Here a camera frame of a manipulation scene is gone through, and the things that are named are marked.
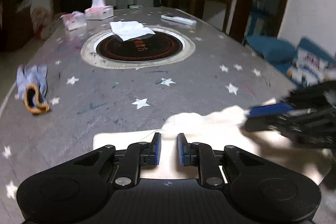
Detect pink white tissue box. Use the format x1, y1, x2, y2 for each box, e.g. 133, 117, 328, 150
60, 10, 88, 31

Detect cream garment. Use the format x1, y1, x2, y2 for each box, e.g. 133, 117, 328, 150
93, 105, 332, 188

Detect round black induction cooker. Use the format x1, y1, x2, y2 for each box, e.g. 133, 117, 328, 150
80, 27, 196, 70

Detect blue knit glove orange cuff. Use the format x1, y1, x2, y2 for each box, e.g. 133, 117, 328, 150
16, 64, 51, 116

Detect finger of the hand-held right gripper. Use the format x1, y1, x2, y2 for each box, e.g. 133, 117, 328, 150
247, 103, 295, 119
243, 116, 288, 133

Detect wooden side table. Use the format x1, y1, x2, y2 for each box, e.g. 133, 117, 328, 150
190, 0, 234, 33

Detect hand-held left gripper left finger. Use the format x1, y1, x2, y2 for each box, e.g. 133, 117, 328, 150
71, 132, 162, 189

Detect blue chair cushion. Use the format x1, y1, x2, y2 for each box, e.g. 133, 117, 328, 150
245, 35, 298, 70

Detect white power strip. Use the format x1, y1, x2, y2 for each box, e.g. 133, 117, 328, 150
160, 14, 197, 26

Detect blue printed cushion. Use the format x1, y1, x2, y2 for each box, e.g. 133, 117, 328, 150
286, 37, 336, 88

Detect white crumpled cloth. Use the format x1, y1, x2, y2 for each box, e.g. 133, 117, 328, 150
109, 20, 156, 42

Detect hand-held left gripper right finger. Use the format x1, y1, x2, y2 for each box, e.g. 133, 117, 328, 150
177, 133, 266, 189

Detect colourful dotted play tent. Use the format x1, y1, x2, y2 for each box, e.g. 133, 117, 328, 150
31, 7, 57, 40

